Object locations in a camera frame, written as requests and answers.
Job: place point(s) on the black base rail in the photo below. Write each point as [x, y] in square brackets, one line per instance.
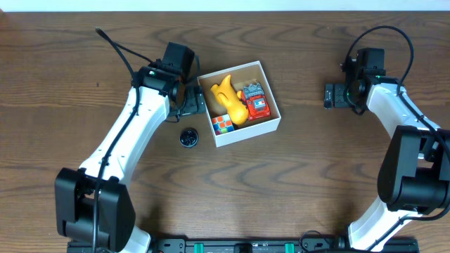
[312, 243]

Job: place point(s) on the red toy fire truck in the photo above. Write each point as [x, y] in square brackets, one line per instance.
[253, 96]

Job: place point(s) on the colourful puzzle cube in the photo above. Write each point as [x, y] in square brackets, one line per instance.
[222, 124]

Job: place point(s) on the white cardboard box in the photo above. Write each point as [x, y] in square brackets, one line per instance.
[241, 75]

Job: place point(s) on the black round cap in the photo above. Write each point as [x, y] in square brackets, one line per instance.
[189, 138]

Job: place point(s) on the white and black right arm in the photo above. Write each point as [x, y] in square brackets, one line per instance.
[413, 181]

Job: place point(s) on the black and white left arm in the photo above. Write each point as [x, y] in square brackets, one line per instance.
[93, 206]

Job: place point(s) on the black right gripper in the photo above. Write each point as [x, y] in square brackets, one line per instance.
[330, 95]

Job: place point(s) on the yellow rubber toy animal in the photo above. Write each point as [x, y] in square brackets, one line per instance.
[227, 97]

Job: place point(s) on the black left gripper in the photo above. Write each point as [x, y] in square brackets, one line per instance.
[195, 102]

